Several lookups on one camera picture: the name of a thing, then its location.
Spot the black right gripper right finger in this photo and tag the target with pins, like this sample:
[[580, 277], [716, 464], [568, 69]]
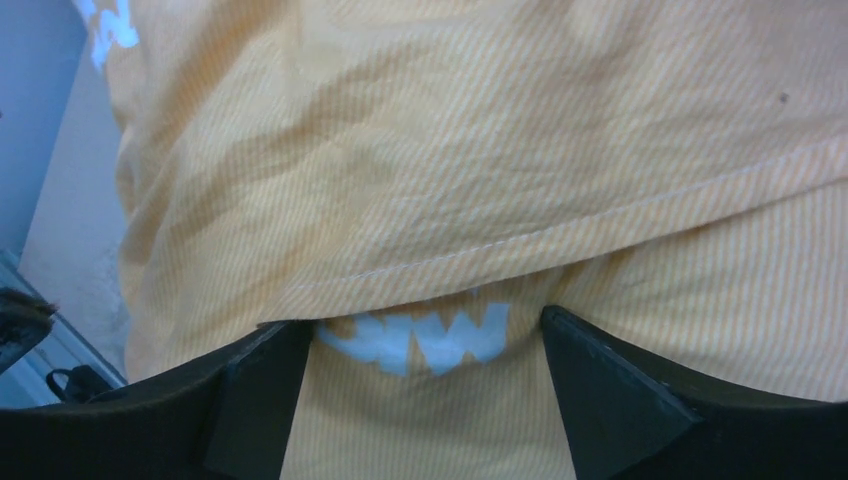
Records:
[[631, 414]]

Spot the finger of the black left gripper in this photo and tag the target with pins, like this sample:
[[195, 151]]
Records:
[[25, 322]]

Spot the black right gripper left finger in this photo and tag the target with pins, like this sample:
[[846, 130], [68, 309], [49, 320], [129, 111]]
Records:
[[225, 415]]

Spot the orange Mickey Mouse pillowcase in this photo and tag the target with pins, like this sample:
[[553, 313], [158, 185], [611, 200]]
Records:
[[423, 177]]

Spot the aluminium frame rail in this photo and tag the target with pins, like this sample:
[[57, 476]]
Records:
[[62, 368]]

